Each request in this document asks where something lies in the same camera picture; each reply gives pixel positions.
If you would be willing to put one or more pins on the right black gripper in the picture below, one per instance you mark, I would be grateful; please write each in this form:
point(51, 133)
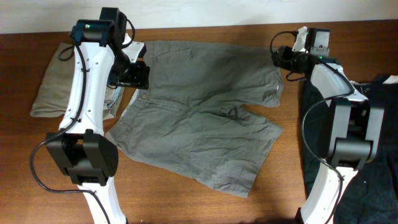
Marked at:
point(280, 58)

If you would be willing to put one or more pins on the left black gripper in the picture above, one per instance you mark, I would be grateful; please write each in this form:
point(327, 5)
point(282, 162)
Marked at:
point(137, 76)

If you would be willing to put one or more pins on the grey shorts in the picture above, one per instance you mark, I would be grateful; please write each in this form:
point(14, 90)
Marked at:
point(193, 118)

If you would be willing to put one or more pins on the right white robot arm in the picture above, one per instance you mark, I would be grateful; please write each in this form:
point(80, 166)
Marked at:
point(350, 133)

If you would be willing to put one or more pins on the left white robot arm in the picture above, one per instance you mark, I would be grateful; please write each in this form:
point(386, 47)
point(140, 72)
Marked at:
point(103, 56)

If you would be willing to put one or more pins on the folded khaki shorts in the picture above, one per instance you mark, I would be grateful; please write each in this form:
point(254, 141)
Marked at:
point(54, 92)

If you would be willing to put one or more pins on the dark navy garment pile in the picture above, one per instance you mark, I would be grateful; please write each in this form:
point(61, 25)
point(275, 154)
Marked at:
point(371, 196)

